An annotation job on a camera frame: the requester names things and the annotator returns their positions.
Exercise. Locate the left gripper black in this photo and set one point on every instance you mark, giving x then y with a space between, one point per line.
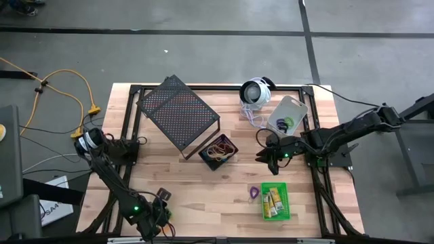
161 213

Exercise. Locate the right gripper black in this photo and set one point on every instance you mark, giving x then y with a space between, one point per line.
290 149

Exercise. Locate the yellow printed packet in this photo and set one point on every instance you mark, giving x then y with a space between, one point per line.
266 206
276 196
273 209

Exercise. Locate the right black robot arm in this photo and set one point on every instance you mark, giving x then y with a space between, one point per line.
352 125

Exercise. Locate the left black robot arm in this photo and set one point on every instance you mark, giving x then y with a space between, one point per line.
112 179

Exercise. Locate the green slotted plastic basket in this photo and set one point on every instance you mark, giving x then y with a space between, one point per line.
285 210

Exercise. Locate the black slotted plastic basket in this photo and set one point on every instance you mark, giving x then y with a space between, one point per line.
212 164

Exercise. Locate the white plastic bin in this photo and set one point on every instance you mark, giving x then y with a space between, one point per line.
295 108

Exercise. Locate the white printed cardboard box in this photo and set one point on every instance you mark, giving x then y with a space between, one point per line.
57 215

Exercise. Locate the black perforated metal stand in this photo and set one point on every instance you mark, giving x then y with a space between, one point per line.
176 108

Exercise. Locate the dark grey metal table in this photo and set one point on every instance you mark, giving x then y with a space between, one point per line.
412 159

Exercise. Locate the grey cabinet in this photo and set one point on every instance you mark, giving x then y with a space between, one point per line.
10 162

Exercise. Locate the yellow round object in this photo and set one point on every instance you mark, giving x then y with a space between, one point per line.
2 132

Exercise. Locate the black flat floor bar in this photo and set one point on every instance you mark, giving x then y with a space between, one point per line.
17 74

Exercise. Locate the person's foot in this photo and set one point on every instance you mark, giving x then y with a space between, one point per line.
27 11

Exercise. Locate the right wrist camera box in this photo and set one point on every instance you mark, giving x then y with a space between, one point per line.
273 142

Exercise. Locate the silver bracket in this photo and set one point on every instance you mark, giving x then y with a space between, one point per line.
126 241
315 241

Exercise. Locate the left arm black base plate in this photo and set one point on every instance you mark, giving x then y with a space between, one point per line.
132 157

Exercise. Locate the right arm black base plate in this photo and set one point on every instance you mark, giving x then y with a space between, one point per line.
339 159

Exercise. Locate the white bullet security camera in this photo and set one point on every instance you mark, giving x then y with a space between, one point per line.
252 93

